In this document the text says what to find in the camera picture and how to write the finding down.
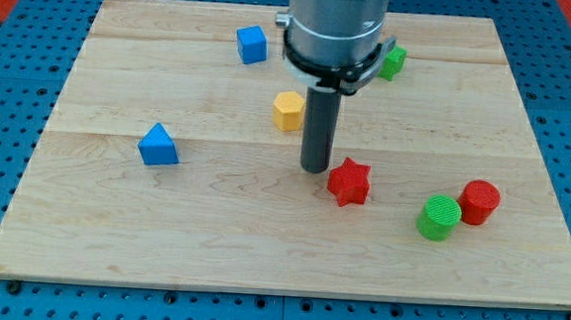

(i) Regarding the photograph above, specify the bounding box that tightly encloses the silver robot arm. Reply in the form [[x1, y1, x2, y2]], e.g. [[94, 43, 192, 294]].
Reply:
[[275, 0, 397, 95]]

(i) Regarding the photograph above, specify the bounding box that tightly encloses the red star block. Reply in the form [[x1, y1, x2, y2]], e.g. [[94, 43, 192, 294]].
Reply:
[[326, 157, 371, 207]]

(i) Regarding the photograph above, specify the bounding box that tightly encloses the green star block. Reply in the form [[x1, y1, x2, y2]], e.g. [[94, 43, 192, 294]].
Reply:
[[378, 46, 407, 81]]

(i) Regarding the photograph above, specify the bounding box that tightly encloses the yellow hexagon block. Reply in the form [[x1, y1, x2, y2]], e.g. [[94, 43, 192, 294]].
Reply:
[[273, 91, 306, 132]]

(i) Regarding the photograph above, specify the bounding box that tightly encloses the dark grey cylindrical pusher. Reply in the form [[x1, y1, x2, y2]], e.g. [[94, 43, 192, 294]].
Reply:
[[300, 88, 341, 174]]

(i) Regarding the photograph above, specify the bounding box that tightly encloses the wooden board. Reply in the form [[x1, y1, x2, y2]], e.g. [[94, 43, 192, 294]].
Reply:
[[0, 0, 571, 310]]

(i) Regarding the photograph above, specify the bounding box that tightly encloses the blue cube block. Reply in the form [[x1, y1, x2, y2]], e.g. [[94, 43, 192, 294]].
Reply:
[[236, 25, 268, 64]]

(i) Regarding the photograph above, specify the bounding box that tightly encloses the blue triangle block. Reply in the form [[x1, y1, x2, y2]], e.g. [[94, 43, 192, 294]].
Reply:
[[137, 123, 179, 165]]

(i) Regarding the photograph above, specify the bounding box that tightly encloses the green cylinder block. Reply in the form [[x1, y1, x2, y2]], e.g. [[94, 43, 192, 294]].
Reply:
[[415, 194, 462, 242]]

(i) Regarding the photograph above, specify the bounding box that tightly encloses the red cylinder block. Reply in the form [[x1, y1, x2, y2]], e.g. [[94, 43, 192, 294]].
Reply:
[[457, 179, 501, 226]]

